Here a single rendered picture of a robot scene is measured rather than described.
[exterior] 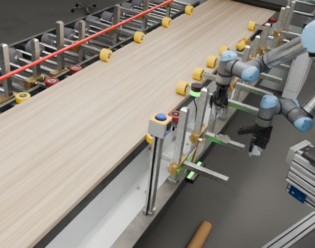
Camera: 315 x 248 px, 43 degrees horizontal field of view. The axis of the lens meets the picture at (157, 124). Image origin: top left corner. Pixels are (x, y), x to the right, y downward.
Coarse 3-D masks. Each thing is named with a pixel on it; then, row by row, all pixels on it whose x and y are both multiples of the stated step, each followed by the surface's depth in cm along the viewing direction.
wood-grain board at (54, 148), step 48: (144, 48) 296; (192, 48) 306; (48, 96) 223; (96, 96) 229; (144, 96) 234; (0, 144) 183; (48, 144) 186; (96, 144) 190; (0, 192) 157; (48, 192) 160; (0, 240) 138
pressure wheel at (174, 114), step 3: (171, 111) 222; (174, 111) 222; (177, 111) 223; (168, 114) 220; (171, 114) 219; (174, 114) 220; (177, 114) 220; (174, 117) 217; (177, 117) 217; (174, 120) 218; (177, 120) 218
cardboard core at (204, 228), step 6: (204, 222) 267; (198, 228) 263; (204, 228) 262; (210, 228) 265; (198, 234) 257; (204, 234) 258; (192, 240) 253; (198, 240) 253; (204, 240) 257; (192, 246) 248; (198, 246) 250
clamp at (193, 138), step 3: (204, 126) 219; (207, 126) 220; (204, 129) 217; (192, 132) 213; (201, 132) 214; (189, 135) 213; (192, 135) 211; (195, 135) 211; (198, 135) 211; (201, 135) 214; (189, 138) 212; (192, 138) 212; (195, 138) 211; (198, 138) 212; (192, 141) 212; (195, 141) 211
